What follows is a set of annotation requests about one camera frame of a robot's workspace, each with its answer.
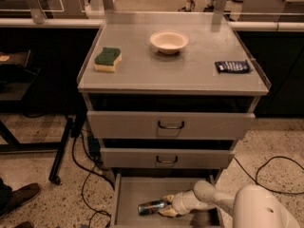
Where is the grey metal drawer cabinet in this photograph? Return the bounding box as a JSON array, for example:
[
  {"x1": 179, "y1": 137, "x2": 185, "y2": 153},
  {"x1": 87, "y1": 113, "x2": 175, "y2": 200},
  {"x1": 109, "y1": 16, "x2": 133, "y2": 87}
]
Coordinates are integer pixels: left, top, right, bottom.
[{"x1": 76, "y1": 10, "x2": 273, "y2": 228}]

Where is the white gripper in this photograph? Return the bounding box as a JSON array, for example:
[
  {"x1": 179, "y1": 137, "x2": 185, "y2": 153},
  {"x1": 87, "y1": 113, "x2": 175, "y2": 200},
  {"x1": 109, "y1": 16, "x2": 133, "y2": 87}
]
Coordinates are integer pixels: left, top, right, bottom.
[{"x1": 159, "y1": 190, "x2": 200, "y2": 218}]

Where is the black floor cable left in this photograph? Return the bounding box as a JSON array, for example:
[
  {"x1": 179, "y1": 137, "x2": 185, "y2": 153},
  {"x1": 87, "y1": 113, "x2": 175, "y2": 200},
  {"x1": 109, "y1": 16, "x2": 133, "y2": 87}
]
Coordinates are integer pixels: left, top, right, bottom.
[{"x1": 70, "y1": 128, "x2": 115, "y2": 228}]

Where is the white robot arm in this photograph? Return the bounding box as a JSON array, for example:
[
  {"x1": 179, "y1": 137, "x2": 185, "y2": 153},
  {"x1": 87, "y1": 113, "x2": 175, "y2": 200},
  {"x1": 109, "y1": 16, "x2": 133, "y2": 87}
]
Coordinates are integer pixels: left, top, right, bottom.
[{"x1": 159, "y1": 180, "x2": 300, "y2": 228}]

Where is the black floor cable right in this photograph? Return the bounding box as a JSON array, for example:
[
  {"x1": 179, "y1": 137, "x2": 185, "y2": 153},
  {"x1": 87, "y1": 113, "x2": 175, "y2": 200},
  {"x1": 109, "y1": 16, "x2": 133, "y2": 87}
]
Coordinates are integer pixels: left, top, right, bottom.
[{"x1": 233, "y1": 155, "x2": 304, "y2": 196}]

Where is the green yellow sponge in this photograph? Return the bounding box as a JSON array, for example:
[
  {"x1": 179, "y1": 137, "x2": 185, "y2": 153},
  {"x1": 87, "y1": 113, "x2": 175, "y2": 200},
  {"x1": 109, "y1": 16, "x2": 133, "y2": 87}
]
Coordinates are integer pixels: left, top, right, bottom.
[{"x1": 94, "y1": 47, "x2": 122, "y2": 72}]

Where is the grey middle drawer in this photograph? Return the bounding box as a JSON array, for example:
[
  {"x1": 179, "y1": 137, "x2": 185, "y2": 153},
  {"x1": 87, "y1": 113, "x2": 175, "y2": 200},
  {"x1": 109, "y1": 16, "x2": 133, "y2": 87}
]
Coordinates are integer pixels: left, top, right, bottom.
[{"x1": 101, "y1": 148, "x2": 234, "y2": 169}]

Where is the grey top drawer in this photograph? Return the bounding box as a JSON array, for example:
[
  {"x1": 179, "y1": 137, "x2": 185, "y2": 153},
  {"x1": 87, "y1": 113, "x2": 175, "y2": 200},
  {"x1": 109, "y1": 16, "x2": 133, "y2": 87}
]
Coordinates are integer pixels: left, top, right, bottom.
[{"x1": 87, "y1": 111, "x2": 255, "y2": 140}]

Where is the white horizontal rail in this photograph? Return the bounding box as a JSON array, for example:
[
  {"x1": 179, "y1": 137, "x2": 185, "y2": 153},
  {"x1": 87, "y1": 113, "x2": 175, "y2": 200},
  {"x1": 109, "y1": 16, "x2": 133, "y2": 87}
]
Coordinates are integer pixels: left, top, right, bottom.
[{"x1": 0, "y1": 18, "x2": 105, "y2": 29}]

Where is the black power adapter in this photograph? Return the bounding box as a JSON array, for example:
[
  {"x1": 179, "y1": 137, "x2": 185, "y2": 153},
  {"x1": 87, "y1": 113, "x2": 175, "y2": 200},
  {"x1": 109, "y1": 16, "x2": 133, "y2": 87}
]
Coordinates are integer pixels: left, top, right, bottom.
[{"x1": 87, "y1": 136, "x2": 100, "y2": 158}]

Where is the blue silver redbull can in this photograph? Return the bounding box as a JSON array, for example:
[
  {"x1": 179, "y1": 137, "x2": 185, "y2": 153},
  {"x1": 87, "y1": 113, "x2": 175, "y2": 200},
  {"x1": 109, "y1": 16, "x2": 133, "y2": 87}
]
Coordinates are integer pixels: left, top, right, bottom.
[{"x1": 138, "y1": 199, "x2": 166, "y2": 216}]

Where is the grey open bottom drawer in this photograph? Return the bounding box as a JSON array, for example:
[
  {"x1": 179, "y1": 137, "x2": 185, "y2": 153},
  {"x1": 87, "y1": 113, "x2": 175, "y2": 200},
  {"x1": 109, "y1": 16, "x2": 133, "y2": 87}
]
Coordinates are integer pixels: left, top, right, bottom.
[{"x1": 110, "y1": 174, "x2": 224, "y2": 228}]

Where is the black floor cable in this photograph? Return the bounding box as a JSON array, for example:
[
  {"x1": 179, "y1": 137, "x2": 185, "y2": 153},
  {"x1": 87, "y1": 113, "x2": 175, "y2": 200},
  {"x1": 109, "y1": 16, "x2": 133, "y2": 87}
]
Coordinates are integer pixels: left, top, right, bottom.
[
  {"x1": 233, "y1": 155, "x2": 304, "y2": 196},
  {"x1": 70, "y1": 128, "x2": 115, "y2": 228}
]

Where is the black table frame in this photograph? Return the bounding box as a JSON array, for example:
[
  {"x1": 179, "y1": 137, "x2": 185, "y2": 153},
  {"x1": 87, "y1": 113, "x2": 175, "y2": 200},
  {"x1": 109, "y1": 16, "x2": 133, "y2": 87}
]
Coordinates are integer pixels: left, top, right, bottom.
[{"x1": 0, "y1": 49, "x2": 74, "y2": 185}]

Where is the brown shoe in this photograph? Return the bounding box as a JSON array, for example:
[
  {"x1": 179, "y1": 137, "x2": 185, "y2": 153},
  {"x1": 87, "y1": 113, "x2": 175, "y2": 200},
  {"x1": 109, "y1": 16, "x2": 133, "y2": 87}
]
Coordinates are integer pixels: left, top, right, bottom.
[{"x1": 0, "y1": 183, "x2": 41, "y2": 216}]

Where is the white paper bowl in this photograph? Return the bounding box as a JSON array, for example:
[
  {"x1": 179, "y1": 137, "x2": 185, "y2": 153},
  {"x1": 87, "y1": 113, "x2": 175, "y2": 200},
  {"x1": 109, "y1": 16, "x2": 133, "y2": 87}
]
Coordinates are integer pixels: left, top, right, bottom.
[{"x1": 150, "y1": 30, "x2": 189, "y2": 54}]

